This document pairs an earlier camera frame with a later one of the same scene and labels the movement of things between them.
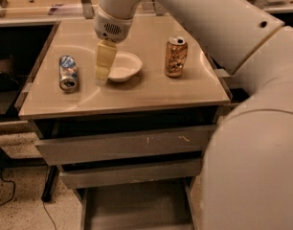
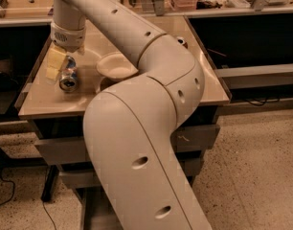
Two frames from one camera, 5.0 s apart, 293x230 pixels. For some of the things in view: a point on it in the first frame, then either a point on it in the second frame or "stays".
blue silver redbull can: (68, 74) stays
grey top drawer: (123, 146) stays
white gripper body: (112, 29) -> (68, 38)
